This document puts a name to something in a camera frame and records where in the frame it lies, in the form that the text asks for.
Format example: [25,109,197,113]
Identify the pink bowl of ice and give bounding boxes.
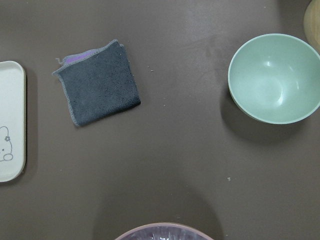
[116,222,213,240]

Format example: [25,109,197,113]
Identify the wooden cup stand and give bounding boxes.
[303,0,320,53]

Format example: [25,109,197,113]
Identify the grey folded cloth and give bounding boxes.
[52,39,141,127]

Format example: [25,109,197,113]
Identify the mint green bowl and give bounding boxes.
[228,33,320,125]

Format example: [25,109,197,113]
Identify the cream rabbit tray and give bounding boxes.
[0,60,27,183]

